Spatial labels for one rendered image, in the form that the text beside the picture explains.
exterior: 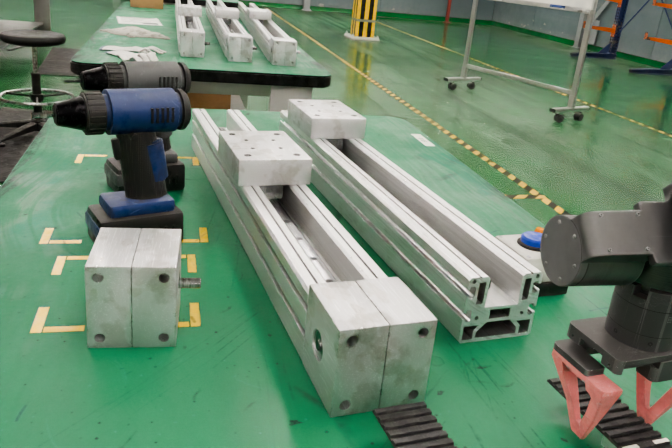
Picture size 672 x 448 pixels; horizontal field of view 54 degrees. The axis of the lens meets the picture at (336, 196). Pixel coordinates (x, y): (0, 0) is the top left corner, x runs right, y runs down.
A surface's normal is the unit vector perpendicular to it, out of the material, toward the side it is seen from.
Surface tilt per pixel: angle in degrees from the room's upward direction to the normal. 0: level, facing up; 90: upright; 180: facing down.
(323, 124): 90
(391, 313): 0
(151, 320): 90
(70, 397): 0
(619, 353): 0
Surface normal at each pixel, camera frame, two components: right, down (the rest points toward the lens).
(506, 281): -0.94, 0.04
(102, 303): 0.17, 0.35
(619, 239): 0.15, -0.40
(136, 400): 0.10, -0.94
